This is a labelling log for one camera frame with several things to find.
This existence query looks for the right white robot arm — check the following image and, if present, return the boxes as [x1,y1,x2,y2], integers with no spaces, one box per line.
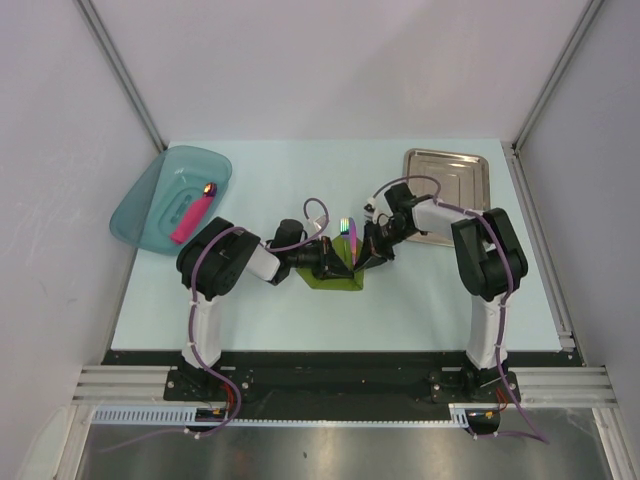
[354,183,528,401]

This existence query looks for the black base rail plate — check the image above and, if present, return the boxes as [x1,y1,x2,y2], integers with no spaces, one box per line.
[103,350,583,433]

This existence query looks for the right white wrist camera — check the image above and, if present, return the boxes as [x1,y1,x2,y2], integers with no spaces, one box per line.
[363,197,382,224]

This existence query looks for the teal plastic bin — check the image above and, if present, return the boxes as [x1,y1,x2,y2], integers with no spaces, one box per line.
[109,146,232,256]

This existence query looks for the steel metal tray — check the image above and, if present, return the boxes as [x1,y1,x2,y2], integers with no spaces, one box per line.
[402,147,491,248]

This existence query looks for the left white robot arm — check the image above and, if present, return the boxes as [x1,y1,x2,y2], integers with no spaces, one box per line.
[176,217,363,400]

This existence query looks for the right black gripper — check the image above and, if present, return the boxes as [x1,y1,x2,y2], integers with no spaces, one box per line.
[355,219,417,273]

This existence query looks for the green paper napkin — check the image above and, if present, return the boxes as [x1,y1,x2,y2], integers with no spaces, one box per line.
[295,236,367,292]

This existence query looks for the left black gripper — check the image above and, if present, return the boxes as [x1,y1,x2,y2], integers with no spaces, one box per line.
[287,235,353,279]

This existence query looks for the iridescent fork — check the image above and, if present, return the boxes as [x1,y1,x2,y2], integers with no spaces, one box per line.
[340,217,351,236]

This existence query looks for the white cable duct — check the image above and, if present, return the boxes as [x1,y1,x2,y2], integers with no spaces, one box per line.
[92,402,501,429]

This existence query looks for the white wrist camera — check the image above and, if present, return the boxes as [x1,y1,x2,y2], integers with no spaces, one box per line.
[363,197,382,224]
[308,215,329,240]

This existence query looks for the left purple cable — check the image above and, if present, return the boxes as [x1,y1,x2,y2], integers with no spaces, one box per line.
[97,197,331,453]

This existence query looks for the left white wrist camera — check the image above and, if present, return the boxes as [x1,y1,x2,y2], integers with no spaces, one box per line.
[308,215,329,240]

